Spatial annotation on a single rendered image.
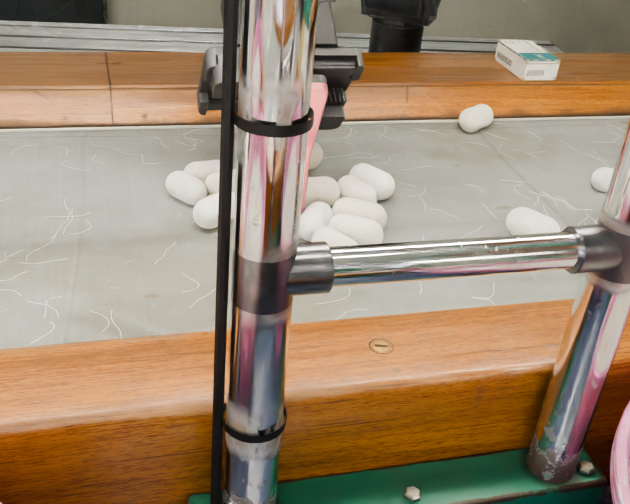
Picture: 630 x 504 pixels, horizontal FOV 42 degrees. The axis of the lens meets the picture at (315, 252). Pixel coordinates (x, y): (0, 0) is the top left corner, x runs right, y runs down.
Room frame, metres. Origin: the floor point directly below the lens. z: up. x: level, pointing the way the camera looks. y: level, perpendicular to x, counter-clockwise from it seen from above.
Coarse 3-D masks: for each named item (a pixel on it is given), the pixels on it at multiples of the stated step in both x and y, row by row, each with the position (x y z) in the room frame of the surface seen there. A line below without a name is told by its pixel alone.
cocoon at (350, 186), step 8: (344, 176) 0.51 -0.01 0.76; (352, 176) 0.50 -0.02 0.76; (344, 184) 0.50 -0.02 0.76; (352, 184) 0.50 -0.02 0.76; (360, 184) 0.49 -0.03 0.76; (344, 192) 0.49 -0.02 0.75; (352, 192) 0.49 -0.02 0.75; (360, 192) 0.49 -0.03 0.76; (368, 192) 0.49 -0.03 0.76; (368, 200) 0.48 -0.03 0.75; (376, 200) 0.49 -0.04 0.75
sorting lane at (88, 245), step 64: (64, 128) 0.58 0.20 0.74; (128, 128) 0.59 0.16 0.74; (192, 128) 0.60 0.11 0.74; (384, 128) 0.64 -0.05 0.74; (448, 128) 0.66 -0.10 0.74; (512, 128) 0.67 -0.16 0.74; (576, 128) 0.69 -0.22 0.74; (0, 192) 0.47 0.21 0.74; (64, 192) 0.48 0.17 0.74; (128, 192) 0.48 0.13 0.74; (448, 192) 0.53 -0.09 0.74; (512, 192) 0.54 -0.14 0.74; (576, 192) 0.56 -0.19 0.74; (0, 256) 0.39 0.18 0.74; (64, 256) 0.40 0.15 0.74; (128, 256) 0.41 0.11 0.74; (192, 256) 0.41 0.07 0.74; (0, 320) 0.33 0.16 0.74; (64, 320) 0.34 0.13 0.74; (128, 320) 0.34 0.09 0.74; (192, 320) 0.35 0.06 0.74; (320, 320) 0.36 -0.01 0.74
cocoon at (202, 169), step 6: (192, 162) 0.51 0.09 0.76; (198, 162) 0.50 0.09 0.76; (204, 162) 0.51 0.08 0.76; (210, 162) 0.51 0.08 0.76; (216, 162) 0.51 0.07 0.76; (186, 168) 0.50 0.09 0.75; (192, 168) 0.50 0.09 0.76; (198, 168) 0.50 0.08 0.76; (204, 168) 0.50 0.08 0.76; (210, 168) 0.50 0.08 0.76; (216, 168) 0.50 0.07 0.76; (192, 174) 0.50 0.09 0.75; (198, 174) 0.50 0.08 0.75; (204, 174) 0.50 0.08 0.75; (204, 180) 0.50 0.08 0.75
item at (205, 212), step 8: (232, 192) 0.46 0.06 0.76; (200, 200) 0.45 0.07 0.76; (208, 200) 0.45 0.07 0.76; (216, 200) 0.45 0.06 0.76; (232, 200) 0.46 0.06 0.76; (200, 208) 0.44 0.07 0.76; (208, 208) 0.44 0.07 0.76; (216, 208) 0.44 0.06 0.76; (232, 208) 0.45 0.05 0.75; (200, 216) 0.44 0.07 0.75; (208, 216) 0.44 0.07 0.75; (216, 216) 0.44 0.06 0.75; (232, 216) 0.45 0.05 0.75; (200, 224) 0.44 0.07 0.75; (208, 224) 0.44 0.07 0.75; (216, 224) 0.44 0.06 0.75
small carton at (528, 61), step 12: (504, 48) 0.77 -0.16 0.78; (516, 48) 0.76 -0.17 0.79; (528, 48) 0.77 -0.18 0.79; (540, 48) 0.77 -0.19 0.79; (504, 60) 0.77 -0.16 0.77; (516, 60) 0.75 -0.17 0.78; (528, 60) 0.73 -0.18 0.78; (540, 60) 0.73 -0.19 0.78; (552, 60) 0.74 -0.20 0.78; (516, 72) 0.74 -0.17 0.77; (528, 72) 0.73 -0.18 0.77; (540, 72) 0.74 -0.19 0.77; (552, 72) 0.74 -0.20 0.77
